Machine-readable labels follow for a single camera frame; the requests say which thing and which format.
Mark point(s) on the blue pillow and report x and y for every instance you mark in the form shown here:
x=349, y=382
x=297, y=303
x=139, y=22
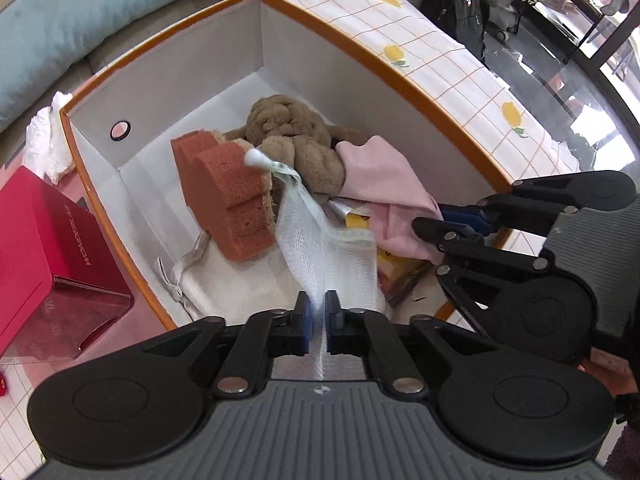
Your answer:
x=75, y=20

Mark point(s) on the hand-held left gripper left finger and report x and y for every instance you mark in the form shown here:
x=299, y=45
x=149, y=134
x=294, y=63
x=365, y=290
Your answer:
x=300, y=327

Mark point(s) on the white mesh bag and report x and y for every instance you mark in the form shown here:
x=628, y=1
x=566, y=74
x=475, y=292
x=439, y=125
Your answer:
x=310, y=240

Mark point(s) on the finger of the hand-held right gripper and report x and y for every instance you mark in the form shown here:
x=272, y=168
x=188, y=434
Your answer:
x=450, y=237
x=470, y=217

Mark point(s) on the black backpack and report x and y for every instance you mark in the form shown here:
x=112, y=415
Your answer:
x=460, y=5

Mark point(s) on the pink cloth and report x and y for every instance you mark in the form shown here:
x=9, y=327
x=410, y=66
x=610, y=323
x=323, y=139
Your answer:
x=385, y=180

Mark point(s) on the orange storage box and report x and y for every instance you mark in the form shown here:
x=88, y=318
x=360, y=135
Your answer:
x=200, y=85

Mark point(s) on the brown plush toy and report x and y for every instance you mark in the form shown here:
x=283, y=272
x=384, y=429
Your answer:
x=285, y=120

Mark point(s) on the brown sponge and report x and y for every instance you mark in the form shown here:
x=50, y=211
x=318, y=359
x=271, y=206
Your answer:
x=220, y=185

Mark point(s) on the yellow packet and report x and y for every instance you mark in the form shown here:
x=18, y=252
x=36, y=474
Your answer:
x=395, y=265

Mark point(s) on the black framed glass door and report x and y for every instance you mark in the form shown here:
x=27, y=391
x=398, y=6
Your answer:
x=607, y=35

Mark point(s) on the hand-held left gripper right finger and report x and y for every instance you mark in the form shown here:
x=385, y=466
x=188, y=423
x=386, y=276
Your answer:
x=334, y=327

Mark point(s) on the red lidded container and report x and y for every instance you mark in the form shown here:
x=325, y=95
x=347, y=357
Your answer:
x=40, y=250

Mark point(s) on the white cloth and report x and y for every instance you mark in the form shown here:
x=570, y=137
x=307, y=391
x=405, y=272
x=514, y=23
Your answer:
x=45, y=145

